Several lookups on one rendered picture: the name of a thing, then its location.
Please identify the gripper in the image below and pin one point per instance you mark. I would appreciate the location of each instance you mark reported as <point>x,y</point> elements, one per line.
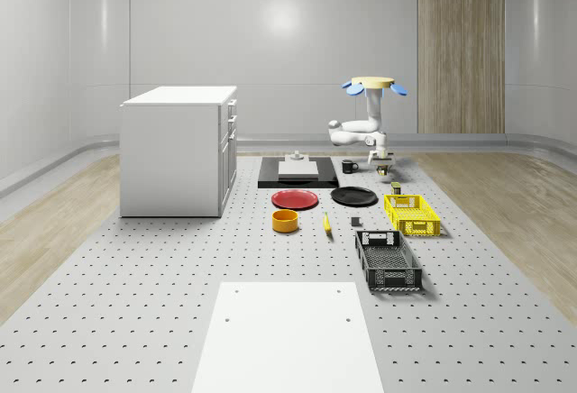
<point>381,157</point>

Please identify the puzzle cube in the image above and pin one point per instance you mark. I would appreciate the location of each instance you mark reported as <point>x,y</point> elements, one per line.
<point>383,170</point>

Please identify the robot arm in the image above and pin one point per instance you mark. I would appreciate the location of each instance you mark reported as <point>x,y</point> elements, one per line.
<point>373,109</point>

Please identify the flat-sided can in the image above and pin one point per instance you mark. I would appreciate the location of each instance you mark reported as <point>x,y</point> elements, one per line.
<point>396,188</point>

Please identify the black mug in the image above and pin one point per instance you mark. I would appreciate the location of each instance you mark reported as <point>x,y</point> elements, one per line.
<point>347,167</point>

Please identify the black plate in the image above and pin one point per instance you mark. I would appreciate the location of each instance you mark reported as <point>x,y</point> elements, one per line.
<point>354,196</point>

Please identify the grey cube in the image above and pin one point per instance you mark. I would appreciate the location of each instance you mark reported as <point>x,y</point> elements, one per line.
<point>356,222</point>

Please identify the yellow basket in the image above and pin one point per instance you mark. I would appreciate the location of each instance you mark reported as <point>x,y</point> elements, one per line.
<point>412,224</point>

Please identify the banana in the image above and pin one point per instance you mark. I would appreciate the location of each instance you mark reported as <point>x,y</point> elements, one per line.
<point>327,226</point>

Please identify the red plate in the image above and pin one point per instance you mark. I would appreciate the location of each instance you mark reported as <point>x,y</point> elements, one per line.
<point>295,199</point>

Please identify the dark grey basket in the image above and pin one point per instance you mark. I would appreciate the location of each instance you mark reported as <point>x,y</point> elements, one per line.
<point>390,260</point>

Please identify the black stove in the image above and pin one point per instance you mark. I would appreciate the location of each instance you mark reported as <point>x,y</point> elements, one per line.
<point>270,176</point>

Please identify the yellow bowl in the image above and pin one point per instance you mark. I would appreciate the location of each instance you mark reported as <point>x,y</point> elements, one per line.
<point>285,222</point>

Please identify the white board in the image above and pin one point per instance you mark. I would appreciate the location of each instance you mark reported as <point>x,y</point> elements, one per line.
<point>288,339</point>

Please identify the white cabinet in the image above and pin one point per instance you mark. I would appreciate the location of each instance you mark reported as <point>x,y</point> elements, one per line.
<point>171,158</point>

